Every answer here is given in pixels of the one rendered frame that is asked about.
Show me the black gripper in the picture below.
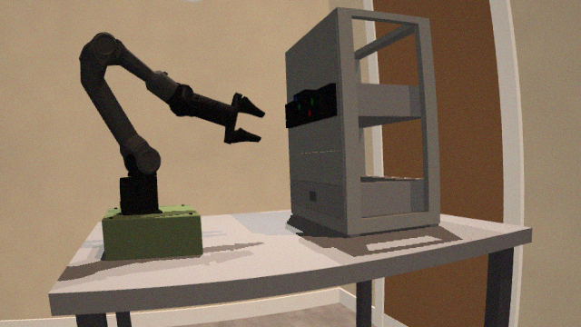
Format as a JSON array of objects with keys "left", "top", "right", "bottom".
[{"left": 212, "top": 93, "right": 265, "bottom": 144}]

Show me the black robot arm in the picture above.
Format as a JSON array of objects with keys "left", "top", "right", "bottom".
[{"left": 79, "top": 32, "right": 218, "bottom": 215}]

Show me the grey rack frame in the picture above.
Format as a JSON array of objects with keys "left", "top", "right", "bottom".
[{"left": 285, "top": 7, "right": 440, "bottom": 238}]

